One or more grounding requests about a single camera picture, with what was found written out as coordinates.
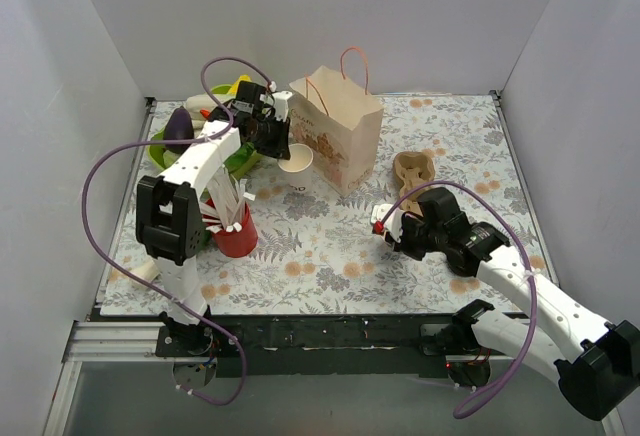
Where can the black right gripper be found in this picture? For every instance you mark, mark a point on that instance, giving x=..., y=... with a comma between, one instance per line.
x=403, y=235

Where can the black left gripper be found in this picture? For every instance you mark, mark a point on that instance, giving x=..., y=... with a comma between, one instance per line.
x=275, y=139

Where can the white paper coffee cup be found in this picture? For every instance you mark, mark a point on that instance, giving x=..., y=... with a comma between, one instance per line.
x=297, y=169

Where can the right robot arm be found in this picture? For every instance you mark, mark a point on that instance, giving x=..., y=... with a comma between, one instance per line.
x=594, y=362

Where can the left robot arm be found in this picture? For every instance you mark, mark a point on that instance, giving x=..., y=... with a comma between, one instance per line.
x=168, y=217

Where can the kraft paper takeout bag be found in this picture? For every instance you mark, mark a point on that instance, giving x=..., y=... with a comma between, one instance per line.
x=340, y=121

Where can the green vegetable tray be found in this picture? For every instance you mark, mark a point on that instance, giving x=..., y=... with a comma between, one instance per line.
x=217, y=150

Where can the yellow toy pepper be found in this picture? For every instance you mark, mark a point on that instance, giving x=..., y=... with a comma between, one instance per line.
x=233, y=89

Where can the brown pulp cup carrier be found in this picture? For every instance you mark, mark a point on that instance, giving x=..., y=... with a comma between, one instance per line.
x=412, y=169

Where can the toy napa cabbage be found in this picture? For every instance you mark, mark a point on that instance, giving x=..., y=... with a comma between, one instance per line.
x=198, y=102

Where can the purple toy eggplant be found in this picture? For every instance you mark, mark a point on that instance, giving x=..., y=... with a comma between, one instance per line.
x=178, y=129

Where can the red cup holder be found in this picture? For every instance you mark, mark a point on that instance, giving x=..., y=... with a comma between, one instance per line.
x=240, y=241

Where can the floral patterned table mat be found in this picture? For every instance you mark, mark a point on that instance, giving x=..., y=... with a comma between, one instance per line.
x=316, y=253

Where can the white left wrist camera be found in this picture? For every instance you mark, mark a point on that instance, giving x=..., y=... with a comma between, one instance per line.
x=281, y=104

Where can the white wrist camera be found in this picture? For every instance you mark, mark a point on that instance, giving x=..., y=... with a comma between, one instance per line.
x=281, y=104
x=386, y=222

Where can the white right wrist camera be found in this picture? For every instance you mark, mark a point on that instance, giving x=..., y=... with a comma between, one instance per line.
x=386, y=222

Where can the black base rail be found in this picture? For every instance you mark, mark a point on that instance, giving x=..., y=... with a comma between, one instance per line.
x=418, y=344

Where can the aluminium frame rail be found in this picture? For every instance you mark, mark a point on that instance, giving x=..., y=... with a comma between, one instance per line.
x=112, y=342

